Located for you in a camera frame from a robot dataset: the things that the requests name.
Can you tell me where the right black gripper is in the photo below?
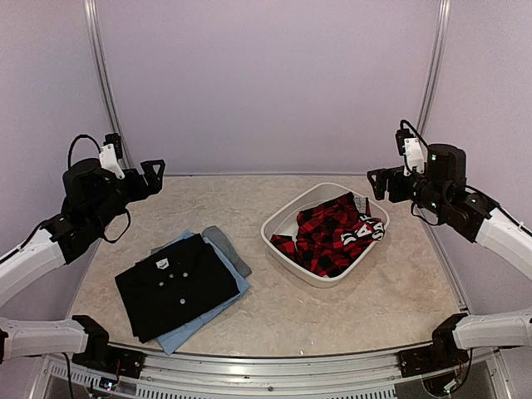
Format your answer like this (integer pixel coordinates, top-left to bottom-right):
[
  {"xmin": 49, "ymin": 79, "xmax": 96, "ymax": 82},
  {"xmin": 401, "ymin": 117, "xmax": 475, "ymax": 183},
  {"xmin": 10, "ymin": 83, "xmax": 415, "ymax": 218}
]
[{"xmin": 368, "ymin": 165, "xmax": 449, "ymax": 217}]

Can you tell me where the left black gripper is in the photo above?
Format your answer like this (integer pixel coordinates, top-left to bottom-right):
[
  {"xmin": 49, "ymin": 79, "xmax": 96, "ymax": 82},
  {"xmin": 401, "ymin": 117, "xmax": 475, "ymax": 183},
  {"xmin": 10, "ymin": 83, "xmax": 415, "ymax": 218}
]
[{"xmin": 89, "ymin": 159, "xmax": 164, "ymax": 232}]

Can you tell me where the red black plaid shirt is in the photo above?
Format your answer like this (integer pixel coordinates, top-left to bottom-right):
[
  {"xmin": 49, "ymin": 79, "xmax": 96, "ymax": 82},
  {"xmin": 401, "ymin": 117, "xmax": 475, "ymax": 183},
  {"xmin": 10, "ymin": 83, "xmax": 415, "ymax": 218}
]
[{"xmin": 270, "ymin": 192, "xmax": 385, "ymax": 278}]

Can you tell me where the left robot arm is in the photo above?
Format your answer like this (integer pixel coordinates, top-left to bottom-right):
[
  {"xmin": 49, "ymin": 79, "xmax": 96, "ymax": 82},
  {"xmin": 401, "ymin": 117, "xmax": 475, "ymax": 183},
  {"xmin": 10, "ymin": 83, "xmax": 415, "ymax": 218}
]
[{"xmin": 1, "ymin": 158, "xmax": 165, "ymax": 370}]

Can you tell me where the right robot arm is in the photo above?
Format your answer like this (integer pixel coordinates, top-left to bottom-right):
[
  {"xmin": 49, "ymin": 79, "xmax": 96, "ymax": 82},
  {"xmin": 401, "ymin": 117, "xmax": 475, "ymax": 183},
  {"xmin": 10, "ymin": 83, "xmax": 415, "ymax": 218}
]
[{"xmin": 367, "ymin": 139, "xmax": 531, "ymax": 375}]

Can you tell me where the grey folded shirt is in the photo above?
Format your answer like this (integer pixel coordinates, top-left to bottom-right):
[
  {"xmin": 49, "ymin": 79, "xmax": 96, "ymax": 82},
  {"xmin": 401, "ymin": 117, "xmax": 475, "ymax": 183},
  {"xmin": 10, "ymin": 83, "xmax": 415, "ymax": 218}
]
[{"xmin": 201, "ymin": 225, "xmax": 252, "ymax": 278}]

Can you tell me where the black folded shirt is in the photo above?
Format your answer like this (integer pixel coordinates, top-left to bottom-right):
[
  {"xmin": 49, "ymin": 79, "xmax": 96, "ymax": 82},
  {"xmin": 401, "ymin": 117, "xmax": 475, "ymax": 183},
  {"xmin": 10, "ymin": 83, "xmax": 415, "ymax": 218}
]
[{"xmin": 115, "ymin": 234, "xmax": 239, "ymax": 343}]

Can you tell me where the light blue folded shirt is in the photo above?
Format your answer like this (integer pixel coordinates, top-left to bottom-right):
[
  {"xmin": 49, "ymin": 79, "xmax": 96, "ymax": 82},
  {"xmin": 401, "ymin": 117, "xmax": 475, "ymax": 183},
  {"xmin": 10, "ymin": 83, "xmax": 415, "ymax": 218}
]
[{"xmin": 155, "ymin": 235, "xmax": 250, "ymax": 355}]

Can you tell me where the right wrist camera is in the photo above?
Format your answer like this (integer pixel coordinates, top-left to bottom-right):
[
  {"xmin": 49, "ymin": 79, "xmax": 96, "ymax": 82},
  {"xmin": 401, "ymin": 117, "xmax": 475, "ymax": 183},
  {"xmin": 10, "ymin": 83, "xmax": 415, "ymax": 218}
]
[{"xmin": 395, "ymin": 128, "xmax": 426, "ymax": 176}]

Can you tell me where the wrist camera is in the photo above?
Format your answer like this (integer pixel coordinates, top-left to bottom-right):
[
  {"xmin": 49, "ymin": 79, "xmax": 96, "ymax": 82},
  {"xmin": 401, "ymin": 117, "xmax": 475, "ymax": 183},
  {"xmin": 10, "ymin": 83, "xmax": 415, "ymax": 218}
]
[
  {"xmin": 395, "ymin": 128, "xmax": 426, "ymax": 176},
  {"xmin": 99, "ymin": 133, "xmax": 125, "ymax": 180}
]

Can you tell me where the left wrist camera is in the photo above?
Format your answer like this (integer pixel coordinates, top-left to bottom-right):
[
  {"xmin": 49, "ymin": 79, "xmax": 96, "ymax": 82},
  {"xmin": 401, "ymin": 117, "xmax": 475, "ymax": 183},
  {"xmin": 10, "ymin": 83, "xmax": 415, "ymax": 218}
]
[{"xmin": 99, "ymin": 133, "xmax": 125, "ymax": 180}]

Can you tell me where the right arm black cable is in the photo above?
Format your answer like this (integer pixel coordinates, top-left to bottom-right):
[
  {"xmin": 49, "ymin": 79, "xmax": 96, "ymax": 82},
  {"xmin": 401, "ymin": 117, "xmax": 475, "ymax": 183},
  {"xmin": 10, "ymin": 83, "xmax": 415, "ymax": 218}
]
[{"xmin": 398, "ymin": 119, "xmax": 431, "ymax": 146}]

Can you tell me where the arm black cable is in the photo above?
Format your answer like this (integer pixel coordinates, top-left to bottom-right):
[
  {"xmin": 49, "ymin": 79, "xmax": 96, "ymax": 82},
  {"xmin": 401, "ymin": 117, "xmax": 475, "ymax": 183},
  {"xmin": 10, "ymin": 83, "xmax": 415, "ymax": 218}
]
[
  {"xmin": 398, "ymin": 119, "xmax": 431, "ymax": 146},
  {"xmin": 66, "ymin": 133, "xmax": 103, "ymax": 171}
]

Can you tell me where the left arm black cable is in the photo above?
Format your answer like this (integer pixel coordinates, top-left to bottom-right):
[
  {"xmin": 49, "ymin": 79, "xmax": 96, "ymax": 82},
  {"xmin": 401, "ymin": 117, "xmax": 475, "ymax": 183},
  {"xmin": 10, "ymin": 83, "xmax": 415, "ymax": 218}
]
[{"xmin": 66, "ymin": 133, "xmax": 103, "ymax": 171}]

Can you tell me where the right aluminium frame post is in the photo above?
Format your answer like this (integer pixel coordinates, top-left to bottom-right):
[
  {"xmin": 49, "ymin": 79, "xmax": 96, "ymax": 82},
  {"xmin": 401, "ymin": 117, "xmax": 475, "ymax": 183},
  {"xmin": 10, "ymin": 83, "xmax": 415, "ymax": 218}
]
[{"xmin": 416, "ymin": 0, "xmax": 452, "ymax": 136}]

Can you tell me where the aluminium frame post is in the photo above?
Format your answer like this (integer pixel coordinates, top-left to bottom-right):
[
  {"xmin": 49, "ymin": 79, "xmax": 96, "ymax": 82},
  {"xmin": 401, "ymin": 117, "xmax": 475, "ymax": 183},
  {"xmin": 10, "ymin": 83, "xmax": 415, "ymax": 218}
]
[
  {"xmin": 416, "ymin": 0, "xmax": 452, "ymax": 136},
  {"xmin": 81, "ymin": 0, "xmax": 126, "ymax": 142}
]

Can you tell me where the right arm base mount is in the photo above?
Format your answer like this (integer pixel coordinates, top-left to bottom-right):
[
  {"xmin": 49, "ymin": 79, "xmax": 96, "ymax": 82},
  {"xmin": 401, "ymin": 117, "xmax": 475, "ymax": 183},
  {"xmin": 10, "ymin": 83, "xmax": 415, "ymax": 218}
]
[{"xmin": 397, "ymin": 343, "xmax": 470, "ymax": 377}]

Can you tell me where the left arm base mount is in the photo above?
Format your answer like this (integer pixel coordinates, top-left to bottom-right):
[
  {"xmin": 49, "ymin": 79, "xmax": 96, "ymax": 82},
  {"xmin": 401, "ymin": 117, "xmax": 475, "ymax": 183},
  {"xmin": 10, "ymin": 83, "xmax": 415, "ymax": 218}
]
[{"xmin": 71, "ymin": 345, "xmax": 145, "ymax": 379}]

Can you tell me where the left aluminium frame post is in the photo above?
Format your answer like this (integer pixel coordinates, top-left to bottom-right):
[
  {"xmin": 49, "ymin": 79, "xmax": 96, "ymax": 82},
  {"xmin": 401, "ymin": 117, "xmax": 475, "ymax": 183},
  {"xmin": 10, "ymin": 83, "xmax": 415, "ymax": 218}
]
[{"xmin": 81, "ymin": 0, "xmax": 126, "ymax": 142}]

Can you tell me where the front aluminium rail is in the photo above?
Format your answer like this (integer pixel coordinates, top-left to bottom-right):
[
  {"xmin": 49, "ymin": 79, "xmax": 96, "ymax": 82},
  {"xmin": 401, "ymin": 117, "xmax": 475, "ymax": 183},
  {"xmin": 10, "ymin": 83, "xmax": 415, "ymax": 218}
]
[{"xmin": 29, "ymin": 347, "xmax": 515, "ymax": 398}]

